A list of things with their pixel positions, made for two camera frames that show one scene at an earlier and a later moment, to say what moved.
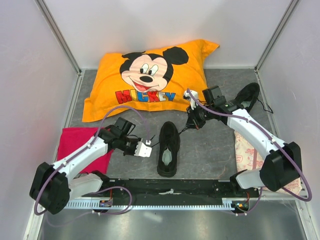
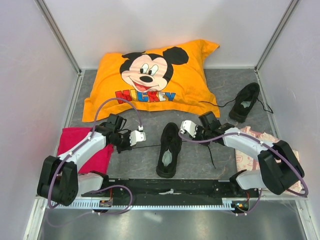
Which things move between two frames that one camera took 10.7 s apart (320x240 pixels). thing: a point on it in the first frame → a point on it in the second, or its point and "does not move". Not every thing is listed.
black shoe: x=247 y=95 does not move
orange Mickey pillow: x=165 y=79 does not move
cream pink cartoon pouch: x=248 y=157 does not move
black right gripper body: x=199 y=116 → x=202 y=133
